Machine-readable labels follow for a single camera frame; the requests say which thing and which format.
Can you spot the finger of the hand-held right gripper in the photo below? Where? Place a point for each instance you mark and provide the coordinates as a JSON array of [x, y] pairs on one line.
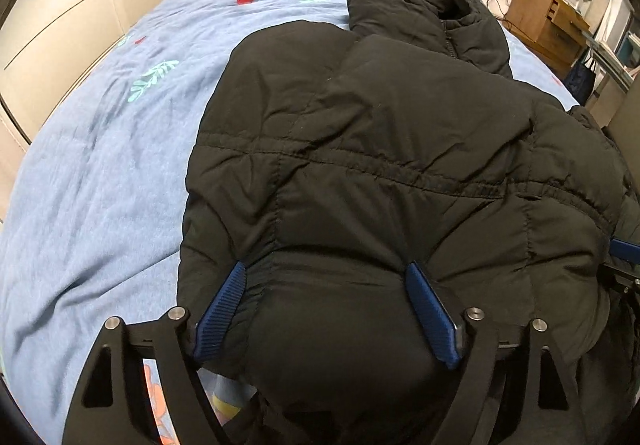
[[624, 250]]

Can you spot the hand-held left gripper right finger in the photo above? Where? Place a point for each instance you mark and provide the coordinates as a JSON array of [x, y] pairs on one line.
[[434, 315]]

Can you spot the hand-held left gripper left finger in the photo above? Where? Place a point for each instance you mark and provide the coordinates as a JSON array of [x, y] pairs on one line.
[[222, 311]]

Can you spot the black puffer jacket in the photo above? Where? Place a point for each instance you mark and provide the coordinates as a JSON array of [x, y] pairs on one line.
[[380, 185]]

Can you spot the dark blue bag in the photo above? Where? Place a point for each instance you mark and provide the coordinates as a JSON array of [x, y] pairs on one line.
[[580, 77]]

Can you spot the white desk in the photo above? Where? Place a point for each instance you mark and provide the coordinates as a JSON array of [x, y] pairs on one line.
[[612, 60]]

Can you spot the blue printed bed sheet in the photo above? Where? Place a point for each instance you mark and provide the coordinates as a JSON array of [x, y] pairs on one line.
[[100, 150]]

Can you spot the wooden cabinet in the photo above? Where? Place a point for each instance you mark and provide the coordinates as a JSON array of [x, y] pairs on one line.
[[545, 22]]

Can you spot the white wardrobe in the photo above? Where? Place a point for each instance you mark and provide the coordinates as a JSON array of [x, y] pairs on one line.
[[65, 15]]

